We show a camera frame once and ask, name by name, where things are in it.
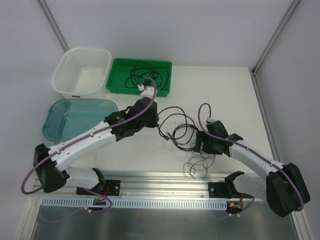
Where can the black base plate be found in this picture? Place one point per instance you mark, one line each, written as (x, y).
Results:
(222, 190)
(112, 187)

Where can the white slotted cable duct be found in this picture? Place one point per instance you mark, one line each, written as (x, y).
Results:
(133, 203)

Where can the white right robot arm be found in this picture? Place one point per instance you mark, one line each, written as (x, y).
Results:
(281, 185)

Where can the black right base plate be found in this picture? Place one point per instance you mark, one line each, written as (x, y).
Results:
(222, 190)

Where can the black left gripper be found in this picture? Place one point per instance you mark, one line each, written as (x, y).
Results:
(152, 116)

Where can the white plastic basin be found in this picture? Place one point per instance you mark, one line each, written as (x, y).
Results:
(82, 73)

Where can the teal translucent plastic bin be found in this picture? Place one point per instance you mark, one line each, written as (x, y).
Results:
(68, 118)

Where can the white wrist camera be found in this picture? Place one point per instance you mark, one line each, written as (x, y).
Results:
(210, 120)
(146, 91)

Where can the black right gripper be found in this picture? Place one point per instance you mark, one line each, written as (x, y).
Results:
(200, 144)

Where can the green plastic tray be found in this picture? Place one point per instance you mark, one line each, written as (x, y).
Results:
(127, 73)

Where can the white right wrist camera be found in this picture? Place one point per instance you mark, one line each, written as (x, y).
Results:
(210, 120)

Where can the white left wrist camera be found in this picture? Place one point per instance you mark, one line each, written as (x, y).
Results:
(146, 91)

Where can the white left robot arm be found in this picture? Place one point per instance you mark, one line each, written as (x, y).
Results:
(54, 164)

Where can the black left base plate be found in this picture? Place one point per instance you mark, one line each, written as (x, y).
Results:
(112, 187)

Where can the aluminium mounting rail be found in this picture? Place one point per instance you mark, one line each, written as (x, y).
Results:
(171, 185)

